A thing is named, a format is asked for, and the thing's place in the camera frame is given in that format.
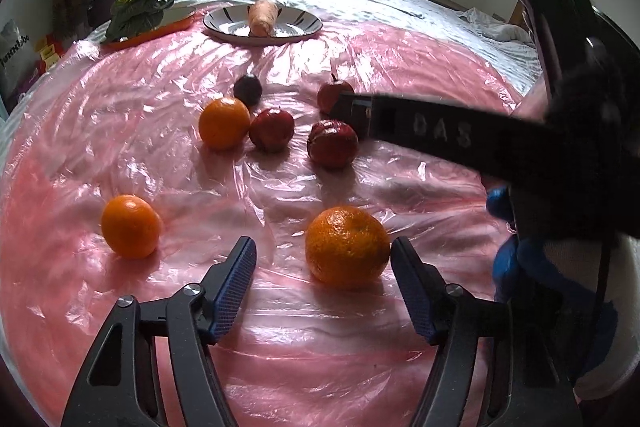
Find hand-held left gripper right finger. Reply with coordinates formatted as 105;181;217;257
390;236;583;427

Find pink plastic sheet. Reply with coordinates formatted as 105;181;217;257
0;19;546;427

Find dark purple plum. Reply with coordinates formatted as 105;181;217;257
233;74;263;106

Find smooth orange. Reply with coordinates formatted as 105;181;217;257
101;194;163;259
198;97;251;152

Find printed grey bag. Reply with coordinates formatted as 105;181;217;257
0;19;36;108

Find striped round plate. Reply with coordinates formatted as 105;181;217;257
203;4;322;44

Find large bumpy orange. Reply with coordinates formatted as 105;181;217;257
305;206;391;290

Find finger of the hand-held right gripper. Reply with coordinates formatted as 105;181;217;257
330;91;375;138

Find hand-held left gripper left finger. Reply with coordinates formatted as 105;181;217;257
61;236;258;427

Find person's right hand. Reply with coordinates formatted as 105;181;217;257
486;186;601;308

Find green leafy vegetable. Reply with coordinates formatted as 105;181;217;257
104;0;176;44

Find carrot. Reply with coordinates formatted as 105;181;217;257
247;0;279;38

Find crumpled white plastic bag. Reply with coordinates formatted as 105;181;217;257
459;7;536;44

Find orange tray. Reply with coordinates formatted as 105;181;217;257
102;7;197;52

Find red apple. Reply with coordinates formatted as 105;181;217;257
317;74;355;116
249;108;296;152
307;120;360;169

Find red and yellow boxes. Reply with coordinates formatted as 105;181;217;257
32;34;66;72

